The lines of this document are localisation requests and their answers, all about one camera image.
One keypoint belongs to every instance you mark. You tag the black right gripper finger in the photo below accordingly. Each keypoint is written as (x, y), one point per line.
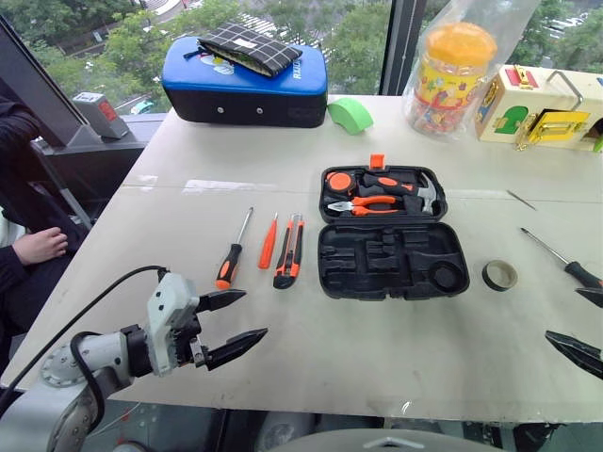
(581, 353)
(594, 295)

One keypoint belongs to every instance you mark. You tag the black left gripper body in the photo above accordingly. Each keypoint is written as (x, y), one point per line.
(186, 346)

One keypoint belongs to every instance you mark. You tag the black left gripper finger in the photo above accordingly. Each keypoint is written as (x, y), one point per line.
(235, 348)
(223, 299)

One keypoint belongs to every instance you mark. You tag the orange test pen screwdriver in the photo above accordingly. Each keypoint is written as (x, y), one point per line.
(266, 249)

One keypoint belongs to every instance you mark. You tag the orange black utility knife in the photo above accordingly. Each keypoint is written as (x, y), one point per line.
(287, 263)

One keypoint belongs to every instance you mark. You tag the black electrical tape roll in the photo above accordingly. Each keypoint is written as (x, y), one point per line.
(490, 282)

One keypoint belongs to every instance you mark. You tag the black plastic tool case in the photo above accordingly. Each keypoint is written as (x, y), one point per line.
(391, 263)

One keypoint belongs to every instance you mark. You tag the wooden latch toy box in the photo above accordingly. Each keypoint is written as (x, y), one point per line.
(504, 101)

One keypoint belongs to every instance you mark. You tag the person's bare hand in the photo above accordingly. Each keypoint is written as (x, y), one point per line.
(40, 245)

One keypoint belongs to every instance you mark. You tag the thin metal needle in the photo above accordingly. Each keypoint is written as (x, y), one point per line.
(520, 199)

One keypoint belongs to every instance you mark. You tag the orange black tape measure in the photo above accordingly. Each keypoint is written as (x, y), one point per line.
(341, 182)

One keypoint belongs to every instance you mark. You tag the grey rounded robot body shape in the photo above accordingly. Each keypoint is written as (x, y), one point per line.
(386, 442)

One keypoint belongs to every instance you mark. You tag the blue black hard case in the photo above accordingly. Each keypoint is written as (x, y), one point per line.
(245, 101)

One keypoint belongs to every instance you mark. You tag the grey box with red label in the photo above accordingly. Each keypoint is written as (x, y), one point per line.
(101, 115)

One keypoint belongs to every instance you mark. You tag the green foam block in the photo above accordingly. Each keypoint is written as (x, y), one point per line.
(351, 115)

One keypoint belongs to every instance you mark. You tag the person's dark clothing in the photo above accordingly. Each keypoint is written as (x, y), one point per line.
(19, 155)

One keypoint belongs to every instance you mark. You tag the black white plaid pouch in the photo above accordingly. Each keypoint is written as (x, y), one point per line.
(254, 49)

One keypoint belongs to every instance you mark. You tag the toy jar with orange lid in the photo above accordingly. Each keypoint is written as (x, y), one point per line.
(452, 80)

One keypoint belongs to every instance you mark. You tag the clear plastic bag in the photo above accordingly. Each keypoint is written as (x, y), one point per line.
(513, 28)

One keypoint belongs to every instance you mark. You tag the dark slanted window beam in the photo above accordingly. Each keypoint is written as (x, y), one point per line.
(37, 75)

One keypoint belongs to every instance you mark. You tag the dark window mullion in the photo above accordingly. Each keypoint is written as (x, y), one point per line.
(400, 47)

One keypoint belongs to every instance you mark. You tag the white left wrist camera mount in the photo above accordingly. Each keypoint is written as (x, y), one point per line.
(169, 306)

